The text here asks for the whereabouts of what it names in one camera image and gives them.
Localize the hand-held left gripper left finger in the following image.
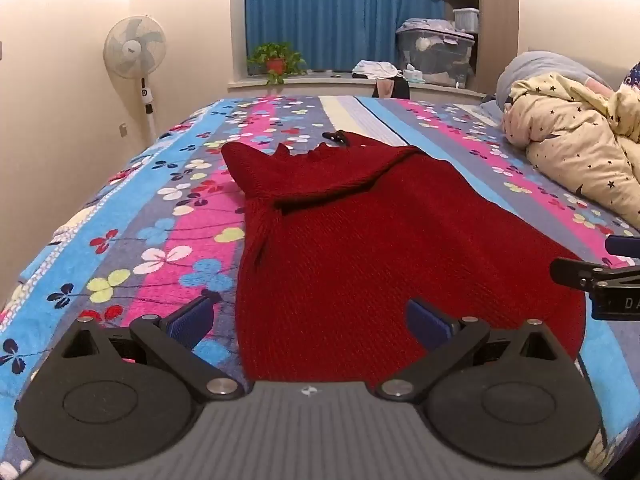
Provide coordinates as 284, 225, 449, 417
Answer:
60, 294, 246, 403

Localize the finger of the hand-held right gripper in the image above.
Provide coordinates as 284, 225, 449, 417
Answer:
605, 234, 640, 260
550, 257, 640, 292

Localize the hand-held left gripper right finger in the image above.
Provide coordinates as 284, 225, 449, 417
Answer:
375, 299, 574, 403

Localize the red knit sweater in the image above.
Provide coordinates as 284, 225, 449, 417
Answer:
221, 131, 587, 395

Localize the white clothes pile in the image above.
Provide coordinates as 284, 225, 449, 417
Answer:
351, 60, 401, 81

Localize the floral striped blanket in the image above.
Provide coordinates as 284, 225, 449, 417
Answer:
0, 94, 640, 471

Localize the star print cream duvet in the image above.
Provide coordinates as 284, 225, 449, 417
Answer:
502, 72, 640, 228

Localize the grey pillow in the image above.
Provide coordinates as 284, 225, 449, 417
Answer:
495, 51, 613, 111

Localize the pink and black garment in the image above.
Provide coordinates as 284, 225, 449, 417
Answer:
371, 77, 412, 100

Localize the clear plastic storage bin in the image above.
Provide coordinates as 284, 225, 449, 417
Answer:
396, 19, 476, 88

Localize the potted green plant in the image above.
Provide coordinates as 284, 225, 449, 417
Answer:
247, 42, 307, 86

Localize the white standing fan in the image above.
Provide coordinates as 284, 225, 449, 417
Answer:
103, 15, 167, 145

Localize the blue curtain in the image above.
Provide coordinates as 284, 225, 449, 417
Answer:
244, 0, 447, 73

